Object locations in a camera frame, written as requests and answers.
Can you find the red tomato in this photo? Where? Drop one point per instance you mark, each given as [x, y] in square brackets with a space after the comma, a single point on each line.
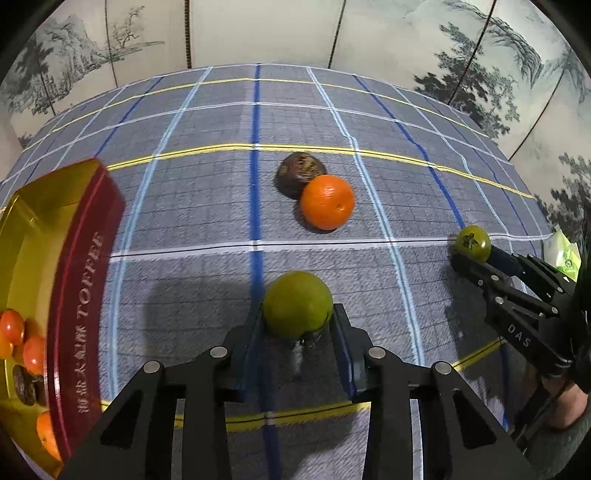
[34, 354]
[13, 325]

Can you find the green tomato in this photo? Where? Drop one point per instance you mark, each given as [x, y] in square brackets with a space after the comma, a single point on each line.
[472, 242]

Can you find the green citrus fruit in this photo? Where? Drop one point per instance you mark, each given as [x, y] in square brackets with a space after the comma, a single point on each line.
[295, 300]

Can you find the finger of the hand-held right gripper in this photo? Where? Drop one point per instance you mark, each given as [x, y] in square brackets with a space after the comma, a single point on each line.
[505, 263]
[489, 281]

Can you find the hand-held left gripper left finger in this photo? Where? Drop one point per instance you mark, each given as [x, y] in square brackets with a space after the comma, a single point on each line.
[249, 341]

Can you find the dark brown round fruit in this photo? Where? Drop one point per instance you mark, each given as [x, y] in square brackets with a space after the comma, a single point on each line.
[295, 168]
[27, 385]

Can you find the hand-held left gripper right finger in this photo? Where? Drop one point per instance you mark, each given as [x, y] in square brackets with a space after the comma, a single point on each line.
[341, 350]

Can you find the landscape painted folding screen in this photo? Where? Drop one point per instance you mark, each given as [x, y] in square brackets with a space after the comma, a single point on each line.
[277, 32]

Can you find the green packet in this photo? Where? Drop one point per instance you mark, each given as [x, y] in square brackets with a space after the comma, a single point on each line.
[565, 254]

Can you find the orange tangerine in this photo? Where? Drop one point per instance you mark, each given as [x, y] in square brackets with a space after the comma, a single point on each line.
[3, 347]
[328, 201]
[46, 434]

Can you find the person's right forearm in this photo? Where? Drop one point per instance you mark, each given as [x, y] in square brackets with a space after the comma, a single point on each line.
[563, 438]

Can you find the blue plaid tablecloth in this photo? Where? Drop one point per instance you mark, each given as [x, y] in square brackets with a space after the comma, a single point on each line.
[184, 207]

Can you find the gold and red tin box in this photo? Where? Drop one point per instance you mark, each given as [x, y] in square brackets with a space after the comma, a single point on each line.
[78, 277]

